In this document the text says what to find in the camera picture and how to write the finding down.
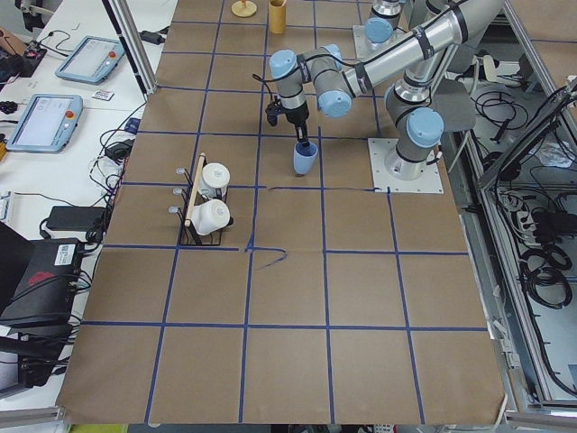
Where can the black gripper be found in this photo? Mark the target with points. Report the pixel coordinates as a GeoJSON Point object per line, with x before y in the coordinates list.
{"type": "Point", "coordinates": [297, 118]}

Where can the light blue cup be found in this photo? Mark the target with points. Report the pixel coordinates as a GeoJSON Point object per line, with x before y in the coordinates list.
{"type": "Point", "coordinates": [304, 157]}

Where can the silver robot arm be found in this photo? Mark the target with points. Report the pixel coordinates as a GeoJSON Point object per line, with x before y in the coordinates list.
{"type": "Point", "coordinates": [415, 58]}
{"type": "Point", "coordinates": [388, 11]}

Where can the white mug far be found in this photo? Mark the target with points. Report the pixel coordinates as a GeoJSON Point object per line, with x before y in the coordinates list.
{"type": "Point", "coordinates": [214, 180]}

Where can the white mug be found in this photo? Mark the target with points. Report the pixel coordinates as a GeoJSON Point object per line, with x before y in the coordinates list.
{"type": "Point", "coordinates": [211, 216]}
{"type": "Point", "coordinates": [214, 180]}

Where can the bamboo cylinder holder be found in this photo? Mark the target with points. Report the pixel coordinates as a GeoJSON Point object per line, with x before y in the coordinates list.
{"type": "Point", "coordinates": [277, 16]}

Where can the white mug near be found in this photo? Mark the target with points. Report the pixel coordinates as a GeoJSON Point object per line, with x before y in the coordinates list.
{"type": "Point", "coordinates": [211, 216]}

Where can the wooden rack rod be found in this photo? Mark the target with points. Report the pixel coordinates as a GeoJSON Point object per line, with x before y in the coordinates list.
{"type": "Point", "coordinates": [201, 162]}

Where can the teach pendant far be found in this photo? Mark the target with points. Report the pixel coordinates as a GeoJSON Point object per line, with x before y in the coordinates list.
{"type": "Point", "coordinates": [92, 61]}

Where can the teach pendant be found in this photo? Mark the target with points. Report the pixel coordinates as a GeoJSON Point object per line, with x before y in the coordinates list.
{"type": "Point", "coordinates": [47, 124]}
{"type": "Point", "coordinates": [92, 61]}

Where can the black power adapter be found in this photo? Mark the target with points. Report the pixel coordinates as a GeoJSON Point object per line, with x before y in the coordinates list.
{"type": "Point", "coordinates": [63, 218]}

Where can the teach pendant near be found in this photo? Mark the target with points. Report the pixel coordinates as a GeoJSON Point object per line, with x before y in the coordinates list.
{"type": "Point", "coordinates": [47, 124]}

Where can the black computer box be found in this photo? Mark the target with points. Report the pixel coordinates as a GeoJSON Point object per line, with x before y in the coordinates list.
{"type": "Point", "coordinates": [36, 278]}

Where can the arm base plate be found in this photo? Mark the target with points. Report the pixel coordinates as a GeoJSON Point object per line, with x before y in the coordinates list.
{"type": "Point", "coordinates": [392, 174]}
{"type": "Point", "coordinates": [363, 40]}

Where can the black wire mug rack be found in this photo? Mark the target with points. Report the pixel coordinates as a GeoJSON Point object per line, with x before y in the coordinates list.
{"type": "Point", "coordinates": [189, 234]}

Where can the aluminium frame post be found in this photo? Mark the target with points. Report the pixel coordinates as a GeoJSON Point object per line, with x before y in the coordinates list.
{"type": "Point", "coordinates": [125, 28]}

